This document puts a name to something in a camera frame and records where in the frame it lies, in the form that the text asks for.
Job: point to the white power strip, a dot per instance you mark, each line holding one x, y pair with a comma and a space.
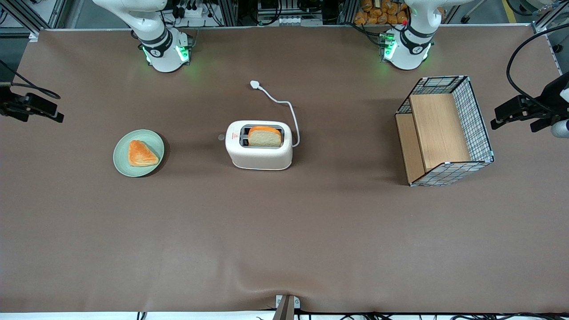
195, 12

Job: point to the toast slice with orange crust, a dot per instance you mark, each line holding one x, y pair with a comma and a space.
264, 138

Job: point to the pile of orange bread rolls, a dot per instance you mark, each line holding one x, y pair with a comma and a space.
373, 15

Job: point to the brown camera stand post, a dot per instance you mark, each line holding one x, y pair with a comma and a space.
286, 311

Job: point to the light wooden step shelf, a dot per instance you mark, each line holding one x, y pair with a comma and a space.
438, 129

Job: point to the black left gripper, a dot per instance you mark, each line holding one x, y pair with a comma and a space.
549, 97

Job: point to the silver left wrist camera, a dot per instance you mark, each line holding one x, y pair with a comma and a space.
561, 129

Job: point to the triangular orange pastry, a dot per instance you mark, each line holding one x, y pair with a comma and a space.
142, 154

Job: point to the metal table edge bracket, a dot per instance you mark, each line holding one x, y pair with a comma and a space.
279, 303

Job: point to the pale green round plate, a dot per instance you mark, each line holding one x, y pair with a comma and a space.
122, 155

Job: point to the aluminium frame post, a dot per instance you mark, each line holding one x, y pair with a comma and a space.
229, 13
346, 12

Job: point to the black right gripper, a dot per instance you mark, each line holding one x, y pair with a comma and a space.
6, 106

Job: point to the brown table mat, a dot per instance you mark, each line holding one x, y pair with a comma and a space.
284, 231

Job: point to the cream white two-slot toaster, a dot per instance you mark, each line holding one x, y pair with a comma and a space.
260, 158

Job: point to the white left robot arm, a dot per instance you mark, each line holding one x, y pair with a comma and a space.
413, 40

